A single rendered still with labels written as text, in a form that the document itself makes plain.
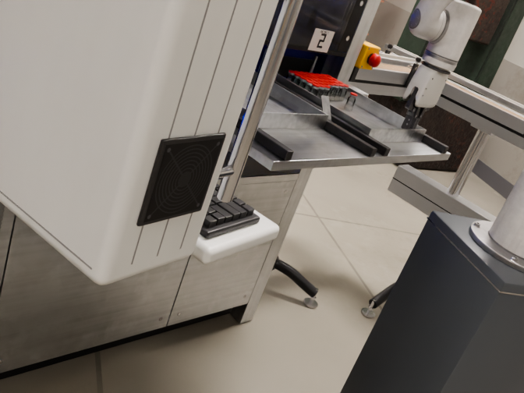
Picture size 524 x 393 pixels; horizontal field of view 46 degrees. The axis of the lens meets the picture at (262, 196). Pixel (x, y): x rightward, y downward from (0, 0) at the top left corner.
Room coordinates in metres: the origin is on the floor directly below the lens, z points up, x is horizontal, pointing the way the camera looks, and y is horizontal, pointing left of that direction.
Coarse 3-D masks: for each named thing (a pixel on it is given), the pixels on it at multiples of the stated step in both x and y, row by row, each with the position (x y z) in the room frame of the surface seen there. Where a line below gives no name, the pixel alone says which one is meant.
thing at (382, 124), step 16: (288, 80) 1.60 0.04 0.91; (304, 96) 1.55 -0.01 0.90; (336, 112) 1.49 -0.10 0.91; (352, 112) 1.65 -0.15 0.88; (368, 112) 1.72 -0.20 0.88; (384, 112) 1.70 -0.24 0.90; (368, 128) 1.42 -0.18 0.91; (384, 128) 1.61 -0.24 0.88; (400, 128) 1.66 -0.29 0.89; (416, 128) 1.64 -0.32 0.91
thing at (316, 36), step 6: (318, 30) 1.70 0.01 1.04; (324, 30) 1.72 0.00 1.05; (318, 36) 1.71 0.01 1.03; (330, 36) 1.74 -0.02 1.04; (312, 42) 1.69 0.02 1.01; (324, 42) 1.73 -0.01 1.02; (330, 42) 1.75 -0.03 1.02; (312, 48) 1.70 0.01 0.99; (318, 48) 1.72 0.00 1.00; (324, 48) 1.74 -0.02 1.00
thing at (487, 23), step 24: (480, 0) 4.63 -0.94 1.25; (504, 0) 4.80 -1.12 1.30; (408, 24) 4.60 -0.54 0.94; (480, 24) 4.71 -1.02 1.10; (504, 24) 4.94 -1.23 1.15; (408, 48) 4.53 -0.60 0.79; (480, 48) 4.99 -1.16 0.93; (504, 48) 5.01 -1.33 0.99; (456, 72) 5.06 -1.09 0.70; (480, 72) 4.93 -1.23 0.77; (384, 96) 4.65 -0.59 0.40; (432, 120) 4.43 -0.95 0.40; (456, 120) 4.61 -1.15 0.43; (456, 144) 4.71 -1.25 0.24; (432, 168) 4.62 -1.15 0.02; (456, 168) 4.81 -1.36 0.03
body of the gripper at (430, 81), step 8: (424, 64) 1.57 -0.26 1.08; (416, 72) 1.56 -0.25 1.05; (424, 72) 1.55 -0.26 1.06; (432, 72) 1.54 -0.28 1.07; (440, 72) 1.55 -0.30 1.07; (448, 72) 1.57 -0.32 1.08; (416, 80) 1.55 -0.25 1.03; (424, 80) 1.54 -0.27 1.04; (432, 80) 1.55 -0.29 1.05; (440, 80) 1.57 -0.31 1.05; (408, 88) 1.56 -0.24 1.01; (424, 88) 1.54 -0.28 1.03; (432, 88) 1.56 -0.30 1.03; (440, 88) 1.59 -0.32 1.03; (408, 96) 1.57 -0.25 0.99; (416, 96) 1.54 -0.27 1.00; (424, 96) 1.55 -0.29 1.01; (432, 96) 1.57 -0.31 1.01; (416, 104) 1.54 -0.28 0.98; (424, 104) 1.56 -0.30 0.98; (432, 104) 1.60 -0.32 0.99
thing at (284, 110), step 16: (272, 96) 1.50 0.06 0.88; (288, 96) 1.47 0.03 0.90; (272, 112) 1.25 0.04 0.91; (288, 112) 1.42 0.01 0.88; (304, 112) 1.43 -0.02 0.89; (320, 112) 1.41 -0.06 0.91; (272, 128) 1.26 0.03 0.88; (288, 128) 1.30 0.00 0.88; (304, 128) 1.34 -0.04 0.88; (320, 128) 1.39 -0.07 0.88
